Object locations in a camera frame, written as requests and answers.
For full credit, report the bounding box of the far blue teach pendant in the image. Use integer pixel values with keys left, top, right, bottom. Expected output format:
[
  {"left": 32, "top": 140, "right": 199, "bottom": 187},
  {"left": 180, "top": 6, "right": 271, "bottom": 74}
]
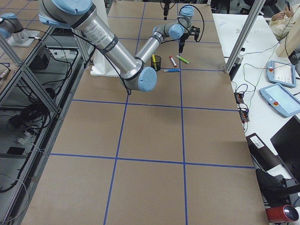
[{"left": 266, "top": 60, "right": 297, "bottom": 88}]

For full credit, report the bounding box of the blue marker pen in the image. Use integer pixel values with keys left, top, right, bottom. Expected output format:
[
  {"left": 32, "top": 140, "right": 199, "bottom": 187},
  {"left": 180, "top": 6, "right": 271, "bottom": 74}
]
[{"left": 164, "top": 68, "right": 180, "bottom": 73}]

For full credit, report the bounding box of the aluminium frame post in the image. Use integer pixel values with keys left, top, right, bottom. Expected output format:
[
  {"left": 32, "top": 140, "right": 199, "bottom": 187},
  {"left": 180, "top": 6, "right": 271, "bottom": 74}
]
[{"left": 223, "top": 0, "right": 265, "bottom": 74}]

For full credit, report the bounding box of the blue teach pendant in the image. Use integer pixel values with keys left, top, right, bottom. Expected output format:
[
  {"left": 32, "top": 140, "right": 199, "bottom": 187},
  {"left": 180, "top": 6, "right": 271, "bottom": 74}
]
[
  {"left": 266, "top": 60, "right": 297, "bottom": 88},
  {"left": 259, "top": 83, "right": 300, "bottom": 118}
]

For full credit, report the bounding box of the person in cream top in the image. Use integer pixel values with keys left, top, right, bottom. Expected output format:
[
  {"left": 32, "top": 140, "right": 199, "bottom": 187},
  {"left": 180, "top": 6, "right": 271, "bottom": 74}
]
[{"left": 269, "top": 3, "right": 300, "bottom": 41}]

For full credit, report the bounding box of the red white marker pen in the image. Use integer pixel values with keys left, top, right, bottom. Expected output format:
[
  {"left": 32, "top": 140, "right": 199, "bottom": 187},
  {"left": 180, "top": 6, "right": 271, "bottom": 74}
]
[{"left": 169, "top": 56, "right": 177, "bottom": 68}]

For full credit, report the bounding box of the red cylindrical bottle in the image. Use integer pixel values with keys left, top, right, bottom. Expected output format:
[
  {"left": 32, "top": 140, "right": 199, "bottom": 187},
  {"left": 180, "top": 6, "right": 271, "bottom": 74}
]
[{"left": 265, "top": 205, "right": 300, "bottom": 223}]

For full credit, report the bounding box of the black mesh pen cup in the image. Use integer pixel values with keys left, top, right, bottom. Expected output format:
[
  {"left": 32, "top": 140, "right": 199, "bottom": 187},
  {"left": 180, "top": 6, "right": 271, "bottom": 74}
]
[{"left": 150, "top": 54, "right": 161, "bottom": 71}]

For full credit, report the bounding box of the yellow marker pen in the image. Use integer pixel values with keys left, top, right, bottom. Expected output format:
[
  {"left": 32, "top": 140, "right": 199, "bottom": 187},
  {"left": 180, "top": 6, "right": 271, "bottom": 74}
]
[{"left": 152, "top": 54, "right": 158, "bottom": 72}]

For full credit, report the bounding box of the near blue teach pendant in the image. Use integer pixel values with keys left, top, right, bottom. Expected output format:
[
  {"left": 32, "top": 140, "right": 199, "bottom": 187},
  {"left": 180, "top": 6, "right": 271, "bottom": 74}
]
[{"left": 259, "top": 83, "right": 300, "bottom": 118}]

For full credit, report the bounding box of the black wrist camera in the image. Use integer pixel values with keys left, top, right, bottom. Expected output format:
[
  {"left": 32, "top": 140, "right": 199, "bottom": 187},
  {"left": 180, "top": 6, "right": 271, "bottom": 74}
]
[{"left": 189, "top": 25, "right": 200, "bottom": 42}]

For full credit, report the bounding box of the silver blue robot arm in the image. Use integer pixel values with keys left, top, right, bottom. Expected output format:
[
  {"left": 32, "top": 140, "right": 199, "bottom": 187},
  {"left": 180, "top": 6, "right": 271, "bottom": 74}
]
[{"left": 38, "top": 0, "right": 194, "bottom": 92}]

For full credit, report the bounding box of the green marker pen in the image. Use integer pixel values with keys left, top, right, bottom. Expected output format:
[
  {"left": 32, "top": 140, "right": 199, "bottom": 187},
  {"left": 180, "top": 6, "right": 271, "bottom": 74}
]
[{"left": 176, "top": 55, "right": 189, "bottom": 64}]

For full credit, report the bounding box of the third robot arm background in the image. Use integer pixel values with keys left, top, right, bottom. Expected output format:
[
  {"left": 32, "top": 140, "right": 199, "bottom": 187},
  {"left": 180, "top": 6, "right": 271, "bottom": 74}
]
[{"left": 0, "top": 13, "right": 39, "bottom": 47}]

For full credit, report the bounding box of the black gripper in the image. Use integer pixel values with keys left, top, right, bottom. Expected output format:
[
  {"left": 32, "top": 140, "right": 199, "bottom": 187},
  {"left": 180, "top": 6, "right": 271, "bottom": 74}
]
[
  {"left": 161, "top": 0, "right": 174, "bottom": 20},
  {"left": 179, "top": 33, "right": 189, "bottom": 53}
]

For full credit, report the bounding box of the black monitor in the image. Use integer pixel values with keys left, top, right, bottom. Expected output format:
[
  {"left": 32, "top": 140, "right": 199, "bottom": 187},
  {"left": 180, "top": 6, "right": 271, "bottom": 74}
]
[{"left": 271, "top": 116, "right": 300, "bottom": 181}]

